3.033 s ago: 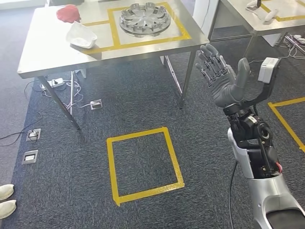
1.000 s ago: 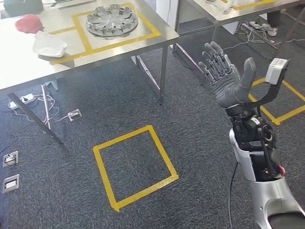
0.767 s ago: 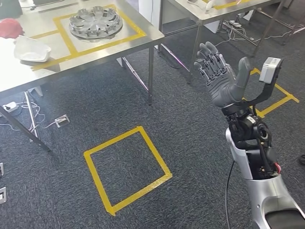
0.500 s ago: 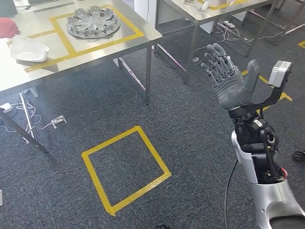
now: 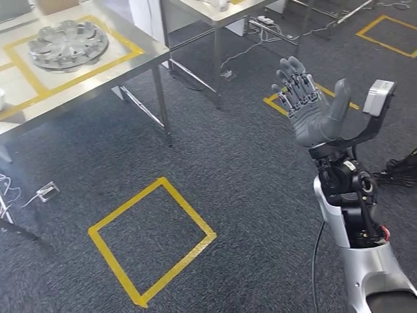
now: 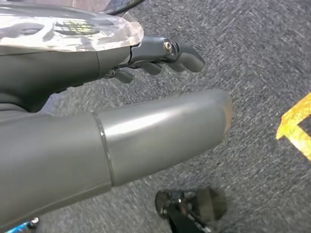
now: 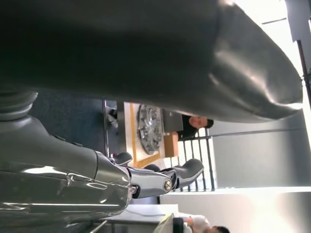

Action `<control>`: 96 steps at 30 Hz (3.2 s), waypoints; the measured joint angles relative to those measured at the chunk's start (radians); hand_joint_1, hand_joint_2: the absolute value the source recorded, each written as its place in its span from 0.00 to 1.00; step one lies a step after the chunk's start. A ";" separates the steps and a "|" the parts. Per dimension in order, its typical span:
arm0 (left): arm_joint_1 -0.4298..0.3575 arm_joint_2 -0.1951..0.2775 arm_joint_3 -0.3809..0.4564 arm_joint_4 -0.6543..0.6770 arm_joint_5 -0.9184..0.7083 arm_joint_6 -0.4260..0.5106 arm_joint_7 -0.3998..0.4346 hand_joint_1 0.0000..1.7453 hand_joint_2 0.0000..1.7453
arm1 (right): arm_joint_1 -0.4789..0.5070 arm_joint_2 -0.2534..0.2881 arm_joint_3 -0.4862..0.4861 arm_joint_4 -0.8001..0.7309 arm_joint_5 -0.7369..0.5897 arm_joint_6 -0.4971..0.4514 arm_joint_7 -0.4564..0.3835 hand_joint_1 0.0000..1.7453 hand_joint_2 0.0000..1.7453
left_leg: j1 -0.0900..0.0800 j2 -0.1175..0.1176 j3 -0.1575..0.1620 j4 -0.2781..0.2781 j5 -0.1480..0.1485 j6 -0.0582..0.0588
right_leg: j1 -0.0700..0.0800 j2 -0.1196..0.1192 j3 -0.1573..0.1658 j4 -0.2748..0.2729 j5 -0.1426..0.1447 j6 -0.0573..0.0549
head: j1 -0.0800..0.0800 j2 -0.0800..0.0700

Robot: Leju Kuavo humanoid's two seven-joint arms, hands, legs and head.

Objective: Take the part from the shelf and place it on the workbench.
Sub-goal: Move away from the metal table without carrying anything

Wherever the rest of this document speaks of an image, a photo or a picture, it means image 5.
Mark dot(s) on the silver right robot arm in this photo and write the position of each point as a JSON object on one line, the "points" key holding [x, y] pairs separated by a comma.
{"points": [[361, 242]]}

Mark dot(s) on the steel workbench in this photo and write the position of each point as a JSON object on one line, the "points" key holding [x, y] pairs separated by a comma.
{"points": [[81, 56], [212, 13]]}

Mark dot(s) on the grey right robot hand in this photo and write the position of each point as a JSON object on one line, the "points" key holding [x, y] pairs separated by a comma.
{"points": [[312, 116]]}

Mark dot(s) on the grey wheel cover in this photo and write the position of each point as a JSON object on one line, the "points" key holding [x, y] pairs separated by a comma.
{"points": [[68, 45]]}

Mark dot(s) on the white plastic shell part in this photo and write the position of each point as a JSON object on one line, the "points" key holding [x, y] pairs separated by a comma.
{"points": [[1, 99]]}

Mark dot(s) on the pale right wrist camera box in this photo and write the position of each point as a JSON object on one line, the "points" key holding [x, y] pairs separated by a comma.
{"points": [[378, 97]]}

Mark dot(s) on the steel floor socket box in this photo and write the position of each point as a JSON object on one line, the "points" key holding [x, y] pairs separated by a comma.
{"points": [[47, 191], [228, 74]]}

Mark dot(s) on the white power strip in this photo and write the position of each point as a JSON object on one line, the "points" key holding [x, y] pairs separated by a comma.
{"points": [[265, 19]]}

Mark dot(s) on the white upright panel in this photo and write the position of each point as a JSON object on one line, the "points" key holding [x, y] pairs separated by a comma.
{"points": [[143, 17]]}

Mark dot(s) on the yellow floor tape outline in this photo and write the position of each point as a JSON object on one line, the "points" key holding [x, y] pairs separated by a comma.
{"points": [[375, 39], [277, 103], [111, 263]]}

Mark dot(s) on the black ribbed caster base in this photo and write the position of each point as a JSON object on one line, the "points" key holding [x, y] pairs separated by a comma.
{"points": [[399, 170]]}

